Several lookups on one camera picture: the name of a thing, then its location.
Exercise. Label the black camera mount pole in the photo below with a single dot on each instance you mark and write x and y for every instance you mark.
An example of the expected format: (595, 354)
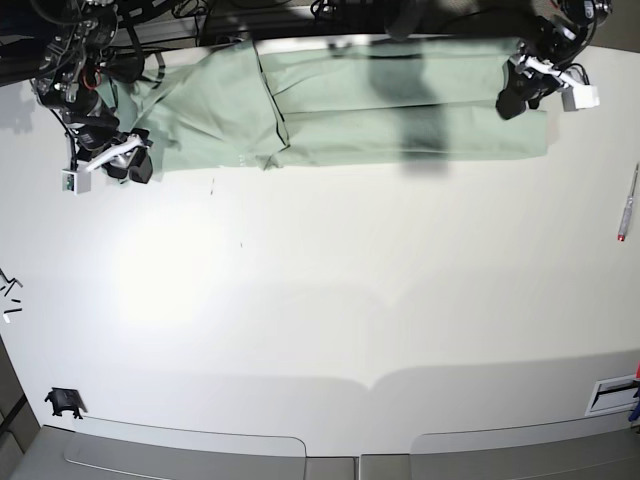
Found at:
(401, 17)

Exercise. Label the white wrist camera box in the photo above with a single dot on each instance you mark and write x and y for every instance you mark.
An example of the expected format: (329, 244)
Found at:
(76, 182)
(580, 97)

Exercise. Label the robot arm with red cable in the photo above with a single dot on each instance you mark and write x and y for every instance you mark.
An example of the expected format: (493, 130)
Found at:
(93, 40)

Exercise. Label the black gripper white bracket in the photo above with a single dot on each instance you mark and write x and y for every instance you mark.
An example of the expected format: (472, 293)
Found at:
(97, 143)

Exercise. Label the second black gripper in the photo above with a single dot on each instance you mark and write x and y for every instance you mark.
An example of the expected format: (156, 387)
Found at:
(530, 79)

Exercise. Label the black clamp bracket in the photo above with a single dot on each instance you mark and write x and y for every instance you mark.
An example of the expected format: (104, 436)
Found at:
(65, 400)

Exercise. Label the light green T-shirt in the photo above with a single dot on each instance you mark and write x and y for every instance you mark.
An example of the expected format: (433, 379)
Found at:
(245, 106)

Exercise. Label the red blue tool handles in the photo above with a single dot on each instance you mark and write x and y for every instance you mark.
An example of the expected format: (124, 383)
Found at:
(635, 413)

